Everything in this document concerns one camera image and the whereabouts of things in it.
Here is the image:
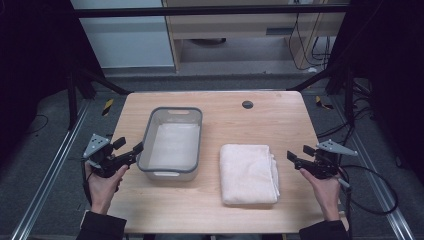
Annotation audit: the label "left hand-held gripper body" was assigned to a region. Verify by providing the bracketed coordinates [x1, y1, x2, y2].
[82, 133, 130, 179]

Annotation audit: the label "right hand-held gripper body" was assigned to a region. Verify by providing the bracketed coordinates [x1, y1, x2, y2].
[299, 138, 360, 180]

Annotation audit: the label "white plastic basket grey rim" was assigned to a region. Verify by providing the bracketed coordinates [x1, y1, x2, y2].
[136, 106, 204, 183]

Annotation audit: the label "pale pink towel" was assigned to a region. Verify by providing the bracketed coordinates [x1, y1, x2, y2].
[219, 143, 281, 206]

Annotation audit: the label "person's right hand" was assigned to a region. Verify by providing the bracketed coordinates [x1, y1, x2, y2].
[298, 167, 344, 222]

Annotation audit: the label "person's left hand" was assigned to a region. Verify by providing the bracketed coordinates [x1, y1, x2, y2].
[84, 162, 130, 216]

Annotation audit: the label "yellow black tape strip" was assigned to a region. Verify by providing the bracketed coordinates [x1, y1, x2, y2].
[101, 98, 115, 117]
[314, 95, 335, 111]

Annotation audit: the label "black metal stand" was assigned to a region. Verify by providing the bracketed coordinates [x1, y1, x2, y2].
[287, 59, 357, 127]
[65, 59, 133, 132]

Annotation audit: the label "white cabinet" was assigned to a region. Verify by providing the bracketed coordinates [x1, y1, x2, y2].
[70, 0, 176, 70]

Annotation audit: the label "black curtain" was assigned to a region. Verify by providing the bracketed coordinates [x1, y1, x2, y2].
[328, 0, 424, 184]
[0, 0, 103, 164]

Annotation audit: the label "light wooden desk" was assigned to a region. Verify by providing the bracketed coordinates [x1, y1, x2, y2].
[161, 0, 351, 73]

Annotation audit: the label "black horizontal bar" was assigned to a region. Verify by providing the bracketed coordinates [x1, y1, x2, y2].
[71, 5, 350, 19]

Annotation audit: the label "black floor cables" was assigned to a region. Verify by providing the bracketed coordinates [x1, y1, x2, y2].
[315, 79, 376, 140]

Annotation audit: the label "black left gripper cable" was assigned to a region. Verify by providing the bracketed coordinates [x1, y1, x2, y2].
[80, 159, 94, 206]

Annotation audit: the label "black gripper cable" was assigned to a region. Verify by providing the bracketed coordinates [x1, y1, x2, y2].
[337, 164, 400, 240]
[80, 159, 94, 206]

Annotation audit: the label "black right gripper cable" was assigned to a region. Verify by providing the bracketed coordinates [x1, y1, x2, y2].
[337, 164, 400, 240]

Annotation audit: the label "aluminium floor rail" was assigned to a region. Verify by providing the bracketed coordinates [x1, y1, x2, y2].
[10, 99, 92, 240]
[333, 96, 417, 240]

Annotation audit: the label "thin black floor cable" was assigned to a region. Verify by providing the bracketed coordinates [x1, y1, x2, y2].
[24, 114, 50, 136]

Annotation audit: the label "black hanging desk cables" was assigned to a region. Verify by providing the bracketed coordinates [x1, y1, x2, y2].
[287, 13, 335, 72]

